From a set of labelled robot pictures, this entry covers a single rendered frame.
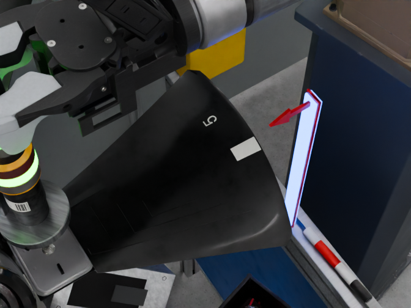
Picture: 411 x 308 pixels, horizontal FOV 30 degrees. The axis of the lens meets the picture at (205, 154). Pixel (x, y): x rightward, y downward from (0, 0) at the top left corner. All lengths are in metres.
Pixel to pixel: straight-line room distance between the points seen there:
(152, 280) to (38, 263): 0.20
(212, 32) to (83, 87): 0.12
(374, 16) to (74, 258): 0.60
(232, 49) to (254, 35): 0.99
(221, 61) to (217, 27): 0.53
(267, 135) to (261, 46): 0.28
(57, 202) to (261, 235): 0.23
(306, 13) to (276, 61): 1.07
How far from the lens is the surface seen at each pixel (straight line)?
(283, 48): 2.28
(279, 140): 2.28
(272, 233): 0.85
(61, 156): 2.04
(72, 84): 0.56
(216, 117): 0.87
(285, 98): 2.37
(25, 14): 0.61
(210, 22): 0.61
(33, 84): 0.57
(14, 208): 0.71
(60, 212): 0.74
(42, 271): 0.82
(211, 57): 1.13
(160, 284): 0.98
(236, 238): 0.83
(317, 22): 1.23
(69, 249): 0.82
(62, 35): 0.59
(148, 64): 0.63
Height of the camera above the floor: 1.92
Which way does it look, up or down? 59 degrees down
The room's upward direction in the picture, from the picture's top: straight up
